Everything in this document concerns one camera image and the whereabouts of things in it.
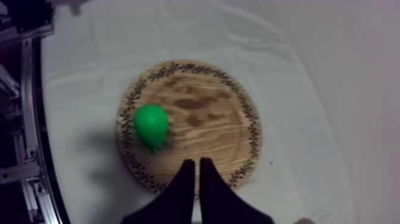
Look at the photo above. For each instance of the round wooden board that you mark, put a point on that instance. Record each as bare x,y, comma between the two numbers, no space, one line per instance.
193,125

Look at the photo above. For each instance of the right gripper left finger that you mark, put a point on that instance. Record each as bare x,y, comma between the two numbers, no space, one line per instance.
176,200

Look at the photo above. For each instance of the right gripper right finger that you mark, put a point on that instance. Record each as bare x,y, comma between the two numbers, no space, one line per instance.
222,203

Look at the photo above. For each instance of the silver metal bar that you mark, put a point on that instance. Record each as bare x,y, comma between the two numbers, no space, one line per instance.
28,100

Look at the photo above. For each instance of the green toy pear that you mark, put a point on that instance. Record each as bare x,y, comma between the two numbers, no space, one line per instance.
151,124

